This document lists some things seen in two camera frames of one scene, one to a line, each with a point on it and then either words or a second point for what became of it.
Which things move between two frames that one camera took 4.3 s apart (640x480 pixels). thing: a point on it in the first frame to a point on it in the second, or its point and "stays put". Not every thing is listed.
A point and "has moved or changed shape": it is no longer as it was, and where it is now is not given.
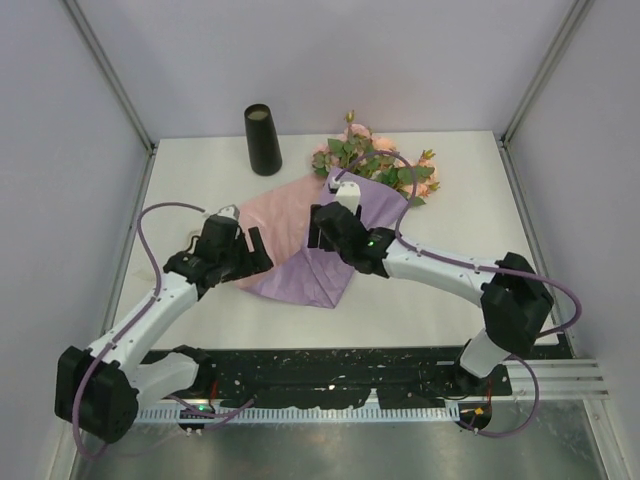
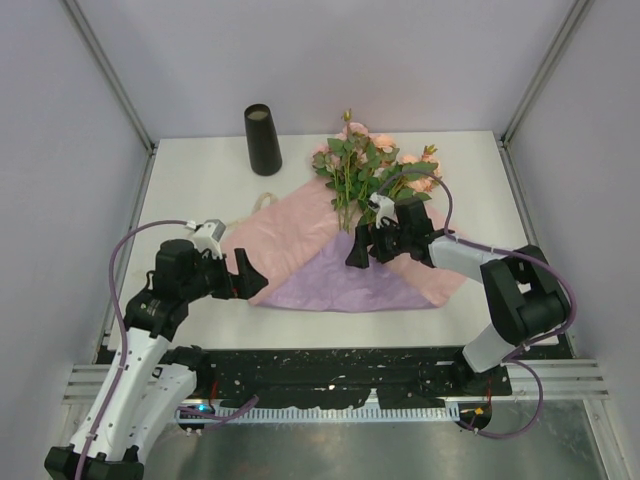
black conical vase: [265, 149] stays put
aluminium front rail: [557, 379] stays put
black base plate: [374, 377] stays put
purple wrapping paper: [305, 274] has moved or changed shape
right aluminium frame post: [578, 13] stays put
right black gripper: [316, 229] to [359, 257]
